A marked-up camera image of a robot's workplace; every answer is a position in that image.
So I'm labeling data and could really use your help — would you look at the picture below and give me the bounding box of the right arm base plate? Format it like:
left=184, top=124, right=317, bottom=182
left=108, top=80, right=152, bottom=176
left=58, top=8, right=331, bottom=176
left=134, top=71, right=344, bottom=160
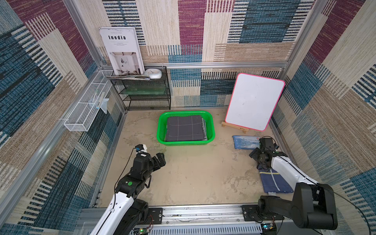
left=241, top=204, right=284, bottom=223

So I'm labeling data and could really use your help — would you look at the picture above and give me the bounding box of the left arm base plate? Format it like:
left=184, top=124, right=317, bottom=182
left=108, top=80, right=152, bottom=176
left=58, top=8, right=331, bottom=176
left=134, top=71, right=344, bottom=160
left=144, top=208, right=164, bottom=225

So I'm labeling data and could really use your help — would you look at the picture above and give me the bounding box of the navy blue pillowcase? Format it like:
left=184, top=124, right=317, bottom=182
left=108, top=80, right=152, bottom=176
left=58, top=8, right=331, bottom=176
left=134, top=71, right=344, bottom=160
left=259, top=169, right=294, bottom=193

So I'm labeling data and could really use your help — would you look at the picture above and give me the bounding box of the wooden whiteboard stand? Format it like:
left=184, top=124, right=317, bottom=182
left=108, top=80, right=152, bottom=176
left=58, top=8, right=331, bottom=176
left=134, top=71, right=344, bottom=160
left=221, top=121, right=249, bottom=133

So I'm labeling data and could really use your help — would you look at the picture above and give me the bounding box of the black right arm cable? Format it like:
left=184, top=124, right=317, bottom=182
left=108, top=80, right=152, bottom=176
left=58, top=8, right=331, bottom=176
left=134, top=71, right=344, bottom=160
left=320, top=184, right=372, bottom=235

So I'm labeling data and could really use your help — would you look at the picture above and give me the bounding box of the pink framed whiteboard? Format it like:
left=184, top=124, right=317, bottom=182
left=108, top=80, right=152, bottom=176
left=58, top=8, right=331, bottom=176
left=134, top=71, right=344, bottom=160
left=225, top=73, right=286, bottom=131

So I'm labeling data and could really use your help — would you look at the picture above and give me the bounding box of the black wire shelf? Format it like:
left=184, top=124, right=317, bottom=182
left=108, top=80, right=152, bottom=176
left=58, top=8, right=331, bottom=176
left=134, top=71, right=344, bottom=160
left=108, top=66, right=171, bottom=111

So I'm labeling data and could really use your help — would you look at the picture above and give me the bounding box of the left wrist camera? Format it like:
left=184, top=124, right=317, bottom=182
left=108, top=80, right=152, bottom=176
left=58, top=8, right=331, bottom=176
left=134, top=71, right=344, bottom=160
left=135, top=144, right=147, bottom=153

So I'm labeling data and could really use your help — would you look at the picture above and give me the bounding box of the white round bowl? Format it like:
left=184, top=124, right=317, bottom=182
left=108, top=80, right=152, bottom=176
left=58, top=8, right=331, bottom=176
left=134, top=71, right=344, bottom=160
left=144, top=68, right=162, bottom=79

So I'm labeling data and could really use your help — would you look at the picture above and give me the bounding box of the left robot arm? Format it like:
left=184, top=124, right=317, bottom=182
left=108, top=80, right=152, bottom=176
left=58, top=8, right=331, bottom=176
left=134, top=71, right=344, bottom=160
left=91, top=144, right=166, bottom=235

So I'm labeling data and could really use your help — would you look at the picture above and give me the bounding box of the dark grey checked pillowcase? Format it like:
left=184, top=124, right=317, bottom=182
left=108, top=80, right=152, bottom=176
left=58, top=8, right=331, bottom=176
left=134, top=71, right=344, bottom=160
left=165, top=115, right=208, bottom=142

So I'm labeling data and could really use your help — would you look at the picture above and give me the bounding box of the Inedia magazine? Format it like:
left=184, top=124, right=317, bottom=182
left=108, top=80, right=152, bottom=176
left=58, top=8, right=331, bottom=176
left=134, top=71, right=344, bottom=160
left=99, top=26, right=145, bottom=76

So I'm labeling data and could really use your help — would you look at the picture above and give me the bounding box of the white wire wall basket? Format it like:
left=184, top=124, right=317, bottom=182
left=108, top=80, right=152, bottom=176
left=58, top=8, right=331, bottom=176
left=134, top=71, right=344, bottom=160
left=64, top=70, right=117, bottom=132

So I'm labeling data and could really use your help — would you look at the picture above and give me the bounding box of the green plastic basket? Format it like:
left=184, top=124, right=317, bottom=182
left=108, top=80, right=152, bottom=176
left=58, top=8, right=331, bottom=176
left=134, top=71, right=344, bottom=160
left=157, top=110, right=216, bottom=146

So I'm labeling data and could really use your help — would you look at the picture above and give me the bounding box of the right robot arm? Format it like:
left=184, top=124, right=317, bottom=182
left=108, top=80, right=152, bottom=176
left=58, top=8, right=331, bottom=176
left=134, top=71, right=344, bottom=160
left=249, top=137, right=338, bottom=230

